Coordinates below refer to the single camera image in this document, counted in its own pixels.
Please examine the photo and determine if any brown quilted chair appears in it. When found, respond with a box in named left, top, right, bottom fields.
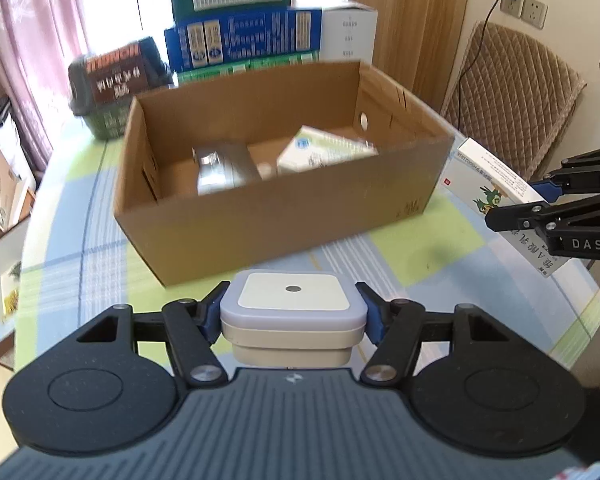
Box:
left=440, top=21, right=587, bottom=181

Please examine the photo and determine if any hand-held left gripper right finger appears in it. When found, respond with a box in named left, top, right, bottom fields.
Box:
left=355, top=282, right=532, bottom=388

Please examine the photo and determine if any white medicine box bird print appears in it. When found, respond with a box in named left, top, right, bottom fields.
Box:
left=442, top=137, right=571, bottom=279

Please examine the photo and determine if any dark brown food tub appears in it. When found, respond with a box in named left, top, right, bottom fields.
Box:
left=67, top=37, right=174, bottom=142

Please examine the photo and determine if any silver foil bag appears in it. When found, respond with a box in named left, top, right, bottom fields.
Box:
left=192, top=140, right=264, bottom=197

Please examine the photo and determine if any white medicine box green stripe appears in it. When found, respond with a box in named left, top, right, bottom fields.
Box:
left=276, top=124, right=380, bottom=176

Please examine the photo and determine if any white square night light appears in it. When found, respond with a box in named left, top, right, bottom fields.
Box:
left=219, top=269, right=369, bottom=369

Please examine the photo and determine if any pink curtain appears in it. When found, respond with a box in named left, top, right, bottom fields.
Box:
left=0, top=0, right=146, bottom=171

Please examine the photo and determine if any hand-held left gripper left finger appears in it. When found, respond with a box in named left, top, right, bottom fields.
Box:
left=74, top=280, right=231, bottom=388

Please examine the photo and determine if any blue carton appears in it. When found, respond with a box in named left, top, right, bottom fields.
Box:
left=164, top=6, right=324, bottom=74

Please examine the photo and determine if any wooden door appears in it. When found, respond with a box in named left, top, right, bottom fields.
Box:
left=349, top=0, right=474, bottom=111

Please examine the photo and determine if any brown cardboard box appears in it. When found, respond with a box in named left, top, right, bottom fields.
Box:
left=112, top=60, right=456, bottom=289

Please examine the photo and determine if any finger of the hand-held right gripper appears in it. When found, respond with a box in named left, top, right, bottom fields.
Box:
left=530, top=143, right=600, bottom=204
left=484, top=189, right=600, bottom=234

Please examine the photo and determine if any brown cardboard carton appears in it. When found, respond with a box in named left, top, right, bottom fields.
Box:
left=0, top=110, right=36, bottom=231

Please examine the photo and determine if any plaid cloth covered desktop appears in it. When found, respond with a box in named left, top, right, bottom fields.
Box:
left=15, top=130, right=600, bottom=396

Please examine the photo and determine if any white carton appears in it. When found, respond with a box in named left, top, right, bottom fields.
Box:
left=320, top=4, right=379, bottom=66

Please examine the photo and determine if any light green carton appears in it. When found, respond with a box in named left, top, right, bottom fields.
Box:
left=176, top=50, right=321, bottom=86

